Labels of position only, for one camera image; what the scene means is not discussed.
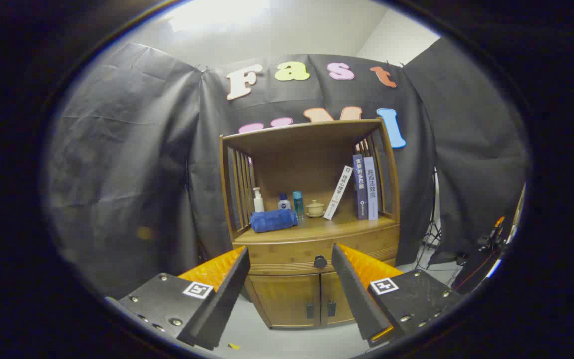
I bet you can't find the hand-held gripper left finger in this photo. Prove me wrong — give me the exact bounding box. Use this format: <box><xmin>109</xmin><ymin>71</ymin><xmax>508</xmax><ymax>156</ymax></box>
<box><xmin>105</xmin><ymin>246</ymin><xmax>251</xmax><ymax>351</ymax></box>

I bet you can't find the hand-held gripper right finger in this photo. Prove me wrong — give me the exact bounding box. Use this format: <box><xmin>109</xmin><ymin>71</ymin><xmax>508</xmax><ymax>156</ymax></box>
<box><xmin>331</xmin><ymin>243</ymin><xmax>463</xmax><ymax>348</ymax></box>

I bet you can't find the wooden drawer with black knob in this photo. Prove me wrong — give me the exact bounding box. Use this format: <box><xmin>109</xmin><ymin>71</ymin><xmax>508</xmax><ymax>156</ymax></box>
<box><xmin>232</xmin><ymin>224</ymin><xmax>400</xmax><ymax>276</ymax></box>

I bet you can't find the wooden cabinet door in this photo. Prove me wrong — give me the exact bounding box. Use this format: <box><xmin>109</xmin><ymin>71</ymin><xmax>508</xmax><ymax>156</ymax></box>
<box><xmin>244</xmin><ymin>273</ymin><xmax>321</xmax><ymax>330</ymax></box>
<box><xmin>320</xmin><ymin>269</ymin><xmax>362</xmax><ymax>327</ymax></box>

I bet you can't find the wooden countertop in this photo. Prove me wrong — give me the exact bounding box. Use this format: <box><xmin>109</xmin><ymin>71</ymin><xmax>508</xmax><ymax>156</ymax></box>
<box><xmin>234</xmin><ymin>212</ymin><xmax>398</xmax><ymax>244</ymax></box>

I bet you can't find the wooden cabinet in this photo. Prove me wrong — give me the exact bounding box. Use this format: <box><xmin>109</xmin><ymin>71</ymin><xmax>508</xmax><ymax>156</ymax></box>
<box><xmin>219</xmin><ymin>118</ymin><xmax>401</xmax><ymax>330</ymax></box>

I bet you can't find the rolled blue towel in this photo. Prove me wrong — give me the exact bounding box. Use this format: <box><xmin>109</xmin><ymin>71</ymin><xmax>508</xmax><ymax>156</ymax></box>
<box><xmin>250</xmin><ymin>209</ymin><xmax>298</xmax><ymax>233</ymax></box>

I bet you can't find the black tripod stand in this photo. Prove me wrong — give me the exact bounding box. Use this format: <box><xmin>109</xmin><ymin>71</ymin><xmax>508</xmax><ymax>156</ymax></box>
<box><xmin>414</xmin><ymin>170</ymin><xmax>442</xmax><ymax>270</ymax></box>

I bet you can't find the white book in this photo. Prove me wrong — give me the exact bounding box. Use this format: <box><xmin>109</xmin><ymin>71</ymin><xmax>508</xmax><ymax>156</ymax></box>
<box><xmin>323</xmin><ymin>166</ymin><xmax>354</xmax><ymax>220</ymax></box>

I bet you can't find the lavender book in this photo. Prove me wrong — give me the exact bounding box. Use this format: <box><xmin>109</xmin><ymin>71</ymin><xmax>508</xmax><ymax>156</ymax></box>
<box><xmin>364</xmin><ymin>157</ymin><xmax>379</xmax><ymax>221</ymax></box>

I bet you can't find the dark blue book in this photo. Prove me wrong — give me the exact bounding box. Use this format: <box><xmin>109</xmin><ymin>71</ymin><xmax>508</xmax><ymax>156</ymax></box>
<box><xmin>352</xmin><ymin>154</ymin><xmax>369</xmax><ymax>220</ymax></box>

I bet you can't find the black device with orange tip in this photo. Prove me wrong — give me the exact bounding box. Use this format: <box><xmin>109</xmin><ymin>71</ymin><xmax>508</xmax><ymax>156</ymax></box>
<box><xmin>476</xmin><ymin>216</ymin><xmax>507</xmax><ymax>252</ymax></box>

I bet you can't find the red cable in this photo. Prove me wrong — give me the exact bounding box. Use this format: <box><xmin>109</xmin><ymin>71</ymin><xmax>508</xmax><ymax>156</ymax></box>
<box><xmin>454</xmin><ymin>252</ymin><xmax>494</xmax><ymax>292</ymax></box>

